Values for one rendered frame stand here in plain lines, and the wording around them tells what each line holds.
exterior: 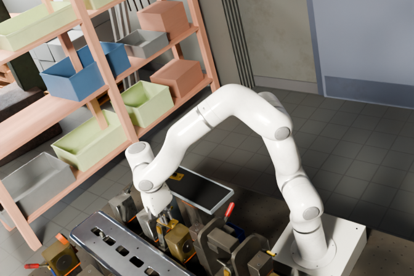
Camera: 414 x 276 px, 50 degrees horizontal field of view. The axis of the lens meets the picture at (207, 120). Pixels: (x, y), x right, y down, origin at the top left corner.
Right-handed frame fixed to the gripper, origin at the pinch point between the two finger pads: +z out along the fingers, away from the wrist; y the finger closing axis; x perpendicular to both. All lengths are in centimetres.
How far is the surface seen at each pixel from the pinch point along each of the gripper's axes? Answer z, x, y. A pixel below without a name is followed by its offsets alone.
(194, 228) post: 15.7, 0.8, -9.7
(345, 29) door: 55, -55, -269
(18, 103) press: 72, -336, -95
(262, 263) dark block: 13.6, 34.8, -6.6
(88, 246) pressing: 26, -46, 14
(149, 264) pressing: 25.5, -12.8, 7.5
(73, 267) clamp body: 31, -48, 23
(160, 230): 17.0, -13.3, -3.6
